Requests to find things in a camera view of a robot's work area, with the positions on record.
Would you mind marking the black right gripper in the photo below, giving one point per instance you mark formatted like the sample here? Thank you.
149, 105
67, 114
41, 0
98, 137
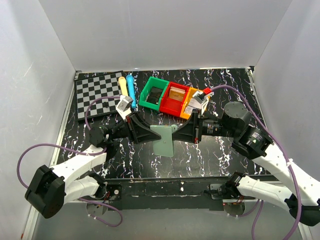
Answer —
188, 132

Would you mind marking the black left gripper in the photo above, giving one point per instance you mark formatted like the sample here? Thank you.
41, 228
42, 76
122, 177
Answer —
138, 130

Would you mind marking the mint green card holder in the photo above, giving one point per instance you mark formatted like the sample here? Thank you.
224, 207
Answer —
165, 146

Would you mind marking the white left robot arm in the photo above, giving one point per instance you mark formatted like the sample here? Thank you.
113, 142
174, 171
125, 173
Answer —
52, 187

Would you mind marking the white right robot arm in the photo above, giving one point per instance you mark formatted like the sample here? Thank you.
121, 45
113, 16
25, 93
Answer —
299, 194

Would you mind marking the white cards in orange bin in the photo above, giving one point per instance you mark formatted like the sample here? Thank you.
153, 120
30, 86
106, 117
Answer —
192, 105

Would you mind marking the black cards in green bin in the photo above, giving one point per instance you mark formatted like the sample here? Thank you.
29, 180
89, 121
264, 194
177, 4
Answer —
154, 95

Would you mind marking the tan cards in red bin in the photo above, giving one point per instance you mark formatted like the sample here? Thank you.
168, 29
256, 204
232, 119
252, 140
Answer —
176, 93

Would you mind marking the orange plastic bin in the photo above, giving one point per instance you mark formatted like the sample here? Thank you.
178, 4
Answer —
191, 91

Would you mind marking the red plastic bin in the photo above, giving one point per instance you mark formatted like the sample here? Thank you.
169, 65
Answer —
171, 106

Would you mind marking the green plastic bin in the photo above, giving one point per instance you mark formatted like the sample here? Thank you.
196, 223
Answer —
156, 82

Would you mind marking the blue marker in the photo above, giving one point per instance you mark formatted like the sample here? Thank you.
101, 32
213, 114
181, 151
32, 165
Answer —
131, 90

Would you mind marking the cream yellow marker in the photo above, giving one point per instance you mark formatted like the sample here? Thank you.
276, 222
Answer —
123, 85

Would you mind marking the black grey checkerboard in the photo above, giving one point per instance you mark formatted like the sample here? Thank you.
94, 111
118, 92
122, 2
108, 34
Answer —
94, 85

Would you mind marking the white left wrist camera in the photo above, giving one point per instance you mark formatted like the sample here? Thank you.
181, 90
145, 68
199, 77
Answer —
124, 106

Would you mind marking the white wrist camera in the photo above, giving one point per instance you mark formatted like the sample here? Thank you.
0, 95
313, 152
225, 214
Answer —
124, 106
201, 99

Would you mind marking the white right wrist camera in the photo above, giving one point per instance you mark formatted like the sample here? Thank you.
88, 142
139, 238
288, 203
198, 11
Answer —
201, 99

